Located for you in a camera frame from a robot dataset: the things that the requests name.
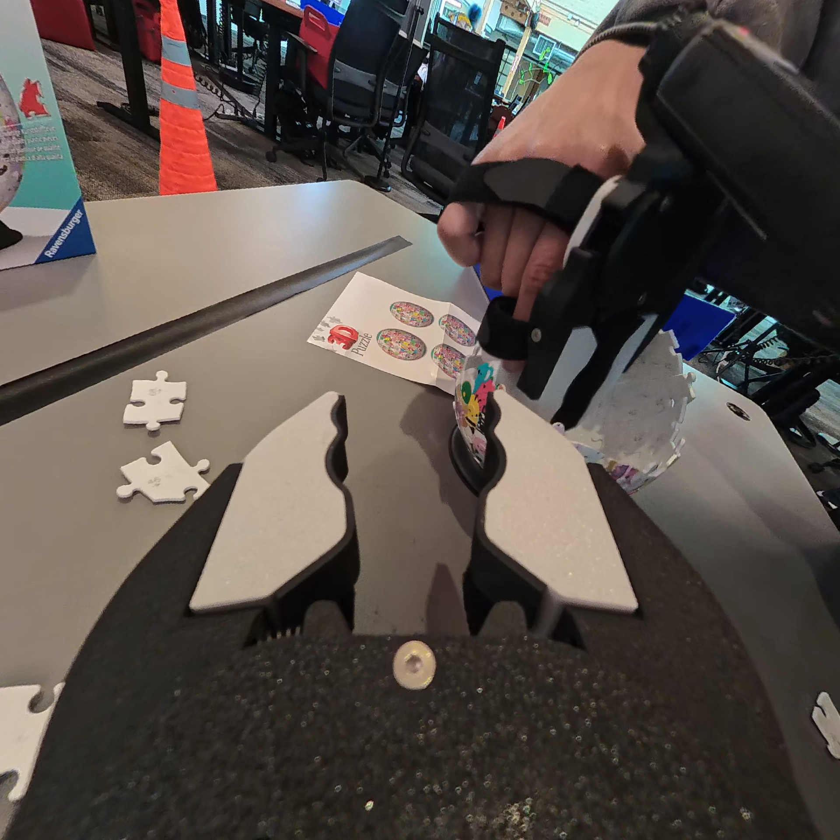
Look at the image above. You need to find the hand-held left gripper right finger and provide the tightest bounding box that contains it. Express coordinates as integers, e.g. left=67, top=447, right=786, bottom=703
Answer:
left=462, top=392, right=639, bottom=636

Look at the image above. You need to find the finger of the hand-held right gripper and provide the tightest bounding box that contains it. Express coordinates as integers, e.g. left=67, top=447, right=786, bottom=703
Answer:
left=525, top=320, right=631, bottom=429
left=613, top=314, right=667, bottom=378

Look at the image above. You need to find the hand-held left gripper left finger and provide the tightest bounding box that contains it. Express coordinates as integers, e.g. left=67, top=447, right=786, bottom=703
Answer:
left=189, top=392, right=361, bottom=636

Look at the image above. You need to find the colourful puzzle ball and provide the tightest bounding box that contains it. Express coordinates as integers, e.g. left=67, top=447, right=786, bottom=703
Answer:
left=453, top=328, right=698, bottom=494

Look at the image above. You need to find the black round ball stand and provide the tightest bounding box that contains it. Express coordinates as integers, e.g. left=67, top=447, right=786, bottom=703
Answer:
left=448, top=420, right=491, bottom=497

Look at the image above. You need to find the person's right forearm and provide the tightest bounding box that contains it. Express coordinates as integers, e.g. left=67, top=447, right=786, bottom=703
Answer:
left=587, top=0, right=840, bottom=76

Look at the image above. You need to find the puzzle piece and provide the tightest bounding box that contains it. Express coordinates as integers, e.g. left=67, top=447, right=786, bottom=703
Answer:
left=123, top=371, right=189, bottom=432
left=0, top=682, right=67, bottom=803
left=812, top=692, right=840, bottom=760
left=117, top=441, right=211, bottom=505

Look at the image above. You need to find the puzzle instruction leaflet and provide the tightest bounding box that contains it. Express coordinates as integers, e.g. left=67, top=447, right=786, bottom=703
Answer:
left=307, top=272, right=491, bottom=396

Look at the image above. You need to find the colourful puzzle box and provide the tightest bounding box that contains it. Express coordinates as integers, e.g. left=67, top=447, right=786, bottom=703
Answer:
left=0, top=0, right=97, bottom=271

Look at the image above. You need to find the person's right hand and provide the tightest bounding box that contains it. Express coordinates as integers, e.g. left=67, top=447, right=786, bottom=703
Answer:
left=436, top=43, right=648, bottom=373

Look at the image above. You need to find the blue plastic bin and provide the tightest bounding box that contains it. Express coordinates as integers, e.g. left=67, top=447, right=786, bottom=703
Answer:
left=661, top=292, right=737, bottom=363

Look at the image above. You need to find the black mesh chair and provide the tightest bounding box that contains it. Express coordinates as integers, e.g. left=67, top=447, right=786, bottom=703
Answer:
left=402, top=16, right=508, bottom=206

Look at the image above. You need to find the orange traffic cone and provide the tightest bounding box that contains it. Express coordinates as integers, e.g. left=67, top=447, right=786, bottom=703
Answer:
left=159, top=0, right=218, bottom=196

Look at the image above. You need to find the black office chair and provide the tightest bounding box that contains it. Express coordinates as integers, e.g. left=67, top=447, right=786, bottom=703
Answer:
left=266, top=0, right=429, bottom=186

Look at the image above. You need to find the red bag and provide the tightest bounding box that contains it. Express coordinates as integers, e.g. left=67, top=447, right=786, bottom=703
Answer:
left=298, top=5, right=343, bottom=93

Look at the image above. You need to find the black desk leg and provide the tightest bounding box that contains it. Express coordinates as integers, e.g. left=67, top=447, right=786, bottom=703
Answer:
left=97, top=0, right=162, bottom=140

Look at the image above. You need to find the red box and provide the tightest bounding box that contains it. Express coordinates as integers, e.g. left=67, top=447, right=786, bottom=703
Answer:
left=41, top=0, right=97, bottom=51

